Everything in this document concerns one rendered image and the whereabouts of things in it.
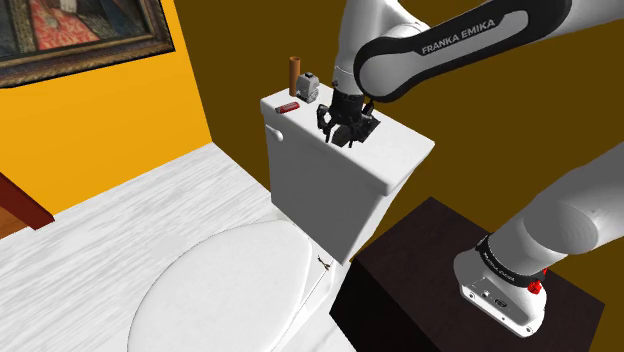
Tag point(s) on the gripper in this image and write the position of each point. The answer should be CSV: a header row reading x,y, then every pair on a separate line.
x,y
347,104

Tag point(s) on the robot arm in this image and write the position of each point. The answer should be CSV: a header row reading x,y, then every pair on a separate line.
x,y
468,44

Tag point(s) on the grey and white small device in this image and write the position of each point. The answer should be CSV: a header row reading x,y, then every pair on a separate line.
x,y
307,86

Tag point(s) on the red flat lighter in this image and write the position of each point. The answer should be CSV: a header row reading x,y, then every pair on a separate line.
x,y
287,108

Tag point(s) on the brown cardboard tube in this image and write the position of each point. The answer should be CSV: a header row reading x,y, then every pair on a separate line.
x,y
294,75

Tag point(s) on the white toilet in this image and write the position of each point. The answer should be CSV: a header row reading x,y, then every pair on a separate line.
x,y
322,195

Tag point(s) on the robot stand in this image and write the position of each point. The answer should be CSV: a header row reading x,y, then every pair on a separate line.
x,y
409,273

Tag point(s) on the dark red wooden furniture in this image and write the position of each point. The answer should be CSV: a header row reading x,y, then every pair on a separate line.
x,y
22,207

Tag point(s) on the framed wall picture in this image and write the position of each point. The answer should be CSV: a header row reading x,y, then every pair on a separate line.
x,y
73,34

